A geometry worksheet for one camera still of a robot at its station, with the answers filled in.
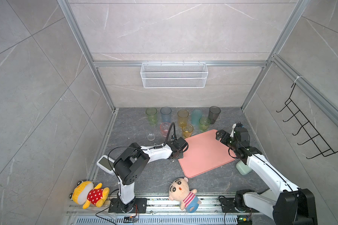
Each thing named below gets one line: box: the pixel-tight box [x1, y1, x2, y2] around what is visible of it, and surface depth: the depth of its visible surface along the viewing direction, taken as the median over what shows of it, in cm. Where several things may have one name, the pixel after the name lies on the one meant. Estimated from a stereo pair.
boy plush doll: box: [168, 177, 202, 213], surface depth 72 cm
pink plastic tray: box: [178, 129, 237, 179], surface depth 91 cm
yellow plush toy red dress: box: [69, 180, 110, 210], surface depth 74 cm
